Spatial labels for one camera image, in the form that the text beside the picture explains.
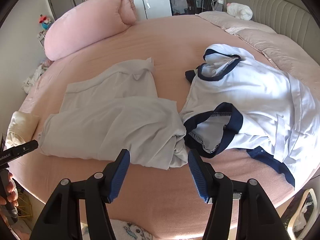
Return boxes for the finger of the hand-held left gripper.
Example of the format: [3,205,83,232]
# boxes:
[9,140,39,160]

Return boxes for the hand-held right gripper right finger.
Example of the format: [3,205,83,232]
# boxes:
[188,149,280,240]

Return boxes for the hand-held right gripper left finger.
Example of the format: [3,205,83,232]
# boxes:
[30,149,130,240]

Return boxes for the white collared shirt navy cuffs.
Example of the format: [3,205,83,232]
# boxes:
[37,57,187,171]

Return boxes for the white shirt with navy trim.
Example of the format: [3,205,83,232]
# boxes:
[180,44,310,190]

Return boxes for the pile of white clothes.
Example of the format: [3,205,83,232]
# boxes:
[22,63,47,93]

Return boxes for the person's left hand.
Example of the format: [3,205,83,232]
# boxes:
[6,172,17,204]

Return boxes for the cream folded cloth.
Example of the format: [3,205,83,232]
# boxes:
[5,111,41,151]

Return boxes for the bed with pink sheet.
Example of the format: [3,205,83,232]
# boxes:
[7,10,320,232]

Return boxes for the white printed fleece pajamas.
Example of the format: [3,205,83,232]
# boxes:
[109,218,153,240]

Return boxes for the cream waste bin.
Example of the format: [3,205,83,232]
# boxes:
[286,188,318,235]

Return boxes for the red plush toy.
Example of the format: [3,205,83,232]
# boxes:
[38,15,52,31]

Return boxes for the pink rolled quilt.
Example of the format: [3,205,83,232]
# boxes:
[43,0,137,61]

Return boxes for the white plush toy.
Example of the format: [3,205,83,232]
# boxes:
[226,2,253,21]

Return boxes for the grey padded headboard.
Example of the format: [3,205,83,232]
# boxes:
[226,0,318,43]

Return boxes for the yellow wire rack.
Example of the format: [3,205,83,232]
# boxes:
[13,192,33,221]

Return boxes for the white charger with cable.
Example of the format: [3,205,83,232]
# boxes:
[212,0,226,12]

